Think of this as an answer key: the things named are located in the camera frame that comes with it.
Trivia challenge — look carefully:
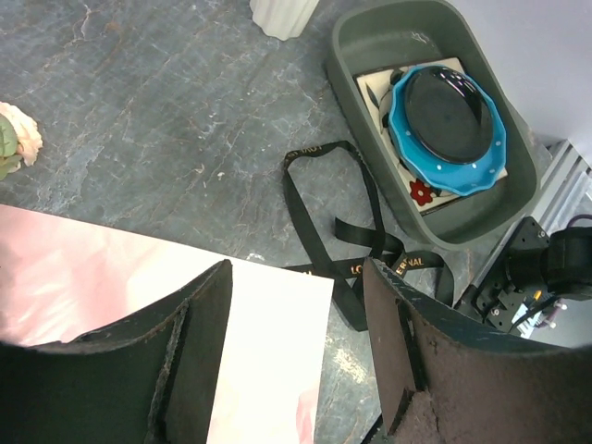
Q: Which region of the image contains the pink artificial flower bunch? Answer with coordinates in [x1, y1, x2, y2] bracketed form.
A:
[1, 102, 43, 179]

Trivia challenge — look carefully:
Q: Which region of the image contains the black round plate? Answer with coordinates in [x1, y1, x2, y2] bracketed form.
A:
[403, 66, 493, 165]

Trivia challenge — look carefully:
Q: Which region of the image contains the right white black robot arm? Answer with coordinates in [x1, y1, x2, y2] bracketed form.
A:
[504, 227, 591, 301]

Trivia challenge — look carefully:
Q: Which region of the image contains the dark green plastic tray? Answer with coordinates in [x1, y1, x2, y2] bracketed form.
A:
[326, 1, 540, 250]

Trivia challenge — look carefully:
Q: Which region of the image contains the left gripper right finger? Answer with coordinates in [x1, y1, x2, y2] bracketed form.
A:
[363, 259, 591, 443]

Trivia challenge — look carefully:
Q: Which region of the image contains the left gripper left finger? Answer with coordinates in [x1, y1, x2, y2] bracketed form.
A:
[1, 260, 232, 443]

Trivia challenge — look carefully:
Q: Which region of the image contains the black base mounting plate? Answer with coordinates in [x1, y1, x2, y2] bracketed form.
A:
[455, 216, 556, 334]

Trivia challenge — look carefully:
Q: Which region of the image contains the black ribbon with gold lettering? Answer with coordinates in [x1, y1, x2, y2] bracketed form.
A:
[282, 141, 454, 331]

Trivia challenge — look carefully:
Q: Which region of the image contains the purple pink wrapping paper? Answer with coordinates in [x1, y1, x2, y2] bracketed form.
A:
[1, 205, 333, 443]

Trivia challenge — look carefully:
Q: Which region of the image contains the white ribbed ceramic vase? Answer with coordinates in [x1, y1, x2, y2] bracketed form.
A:
[249, 0, 319, 41]

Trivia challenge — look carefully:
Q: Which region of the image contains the aluminium frame rail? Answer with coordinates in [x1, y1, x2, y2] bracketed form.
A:
[462, 140, 591, 302]

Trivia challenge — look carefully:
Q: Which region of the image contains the blue scalloped plate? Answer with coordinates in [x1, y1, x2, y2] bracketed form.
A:
[386, 65, 507, 196]

